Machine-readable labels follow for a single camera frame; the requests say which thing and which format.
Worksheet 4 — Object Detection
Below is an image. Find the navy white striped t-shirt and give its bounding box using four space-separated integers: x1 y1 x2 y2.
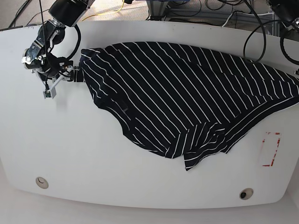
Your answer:
79 42 299 170

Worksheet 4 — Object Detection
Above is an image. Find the grey aluminium frame stand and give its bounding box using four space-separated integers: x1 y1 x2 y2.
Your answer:
146 0 281 37

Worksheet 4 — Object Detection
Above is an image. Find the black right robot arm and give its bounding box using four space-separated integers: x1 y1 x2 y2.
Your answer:
21 0 94 98

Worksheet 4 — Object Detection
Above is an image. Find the right table cable grommet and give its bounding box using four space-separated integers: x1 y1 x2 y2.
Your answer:
239 188 254 200

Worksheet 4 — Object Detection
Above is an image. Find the yellow floor cable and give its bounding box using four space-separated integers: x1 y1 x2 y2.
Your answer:
81 0 124 22

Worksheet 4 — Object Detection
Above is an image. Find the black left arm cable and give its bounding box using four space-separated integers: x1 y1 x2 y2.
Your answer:
242 0 299 70

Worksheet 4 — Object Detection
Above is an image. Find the red tape rectangle marking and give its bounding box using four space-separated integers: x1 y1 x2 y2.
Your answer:
259 132 281 167

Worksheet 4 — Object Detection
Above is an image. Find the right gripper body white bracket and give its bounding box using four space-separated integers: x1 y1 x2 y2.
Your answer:
31 65 79 92

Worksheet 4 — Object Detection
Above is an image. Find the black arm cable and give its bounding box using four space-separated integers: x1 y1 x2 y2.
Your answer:
242 0 299 70
38 0 82 77

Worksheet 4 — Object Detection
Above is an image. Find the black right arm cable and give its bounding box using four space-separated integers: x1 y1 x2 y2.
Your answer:
38 0 82 77

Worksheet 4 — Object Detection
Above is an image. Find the white floor cable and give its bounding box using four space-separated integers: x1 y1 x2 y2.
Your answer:
221 11 278 28

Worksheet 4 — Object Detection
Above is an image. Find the left table cable grommet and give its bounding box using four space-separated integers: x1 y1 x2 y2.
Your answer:
36 177 49 189

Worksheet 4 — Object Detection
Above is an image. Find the table cable grommet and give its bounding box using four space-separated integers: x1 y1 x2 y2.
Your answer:
36 177 49 189
239 188 254 200

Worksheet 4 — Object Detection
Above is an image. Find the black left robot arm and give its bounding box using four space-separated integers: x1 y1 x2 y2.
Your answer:
267 0 299 32

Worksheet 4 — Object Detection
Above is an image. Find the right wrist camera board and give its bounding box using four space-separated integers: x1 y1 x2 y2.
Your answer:
43 88 56 99

